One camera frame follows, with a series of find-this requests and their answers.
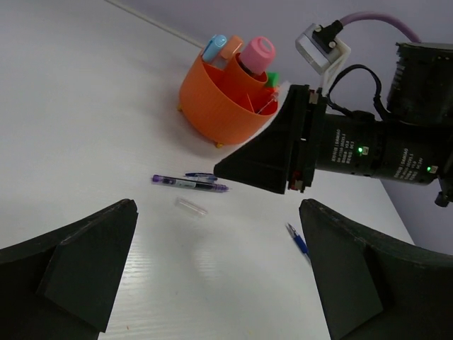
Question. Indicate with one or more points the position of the clear red pen cap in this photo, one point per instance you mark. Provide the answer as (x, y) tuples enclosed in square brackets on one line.
[(190, 207)]

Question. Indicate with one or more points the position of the black highlighter green cap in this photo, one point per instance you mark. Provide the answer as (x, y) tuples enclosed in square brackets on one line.
[(273, 80)]

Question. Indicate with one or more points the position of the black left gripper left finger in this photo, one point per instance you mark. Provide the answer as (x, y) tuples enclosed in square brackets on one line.
[(63, 284)]

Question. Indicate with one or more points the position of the pink capped sticker bottle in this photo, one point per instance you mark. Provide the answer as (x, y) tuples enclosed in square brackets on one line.
[(257, 55)]

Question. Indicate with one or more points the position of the orange round divided organizer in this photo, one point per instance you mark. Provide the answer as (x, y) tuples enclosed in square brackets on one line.
[(221, 104)]

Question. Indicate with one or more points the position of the purple gel pen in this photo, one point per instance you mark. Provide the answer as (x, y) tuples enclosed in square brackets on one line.
[(188, 184)]

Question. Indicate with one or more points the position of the blue translucent highlighter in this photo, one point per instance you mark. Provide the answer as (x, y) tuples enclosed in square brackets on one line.
[(213, 48)]

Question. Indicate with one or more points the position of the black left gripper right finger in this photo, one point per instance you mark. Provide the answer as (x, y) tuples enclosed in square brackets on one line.
[(373, 286)]

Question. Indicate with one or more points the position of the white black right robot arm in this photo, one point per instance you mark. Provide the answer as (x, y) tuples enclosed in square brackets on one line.
[(408, 138)]

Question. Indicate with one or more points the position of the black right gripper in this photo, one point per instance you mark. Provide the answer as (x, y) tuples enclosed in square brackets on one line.
[(328, 142)]

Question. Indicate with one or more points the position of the blue pen cap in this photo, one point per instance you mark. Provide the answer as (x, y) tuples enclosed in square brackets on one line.
[(200, 176)]

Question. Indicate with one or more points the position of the orange translucent highlighter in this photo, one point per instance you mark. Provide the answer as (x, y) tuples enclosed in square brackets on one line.
[(232, 46)]

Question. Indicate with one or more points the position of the red gel pen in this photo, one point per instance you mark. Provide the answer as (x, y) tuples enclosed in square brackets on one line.
[(273, 97)]

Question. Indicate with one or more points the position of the blue ballpoint pen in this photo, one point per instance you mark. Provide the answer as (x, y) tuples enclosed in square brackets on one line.
[(298, 240)]

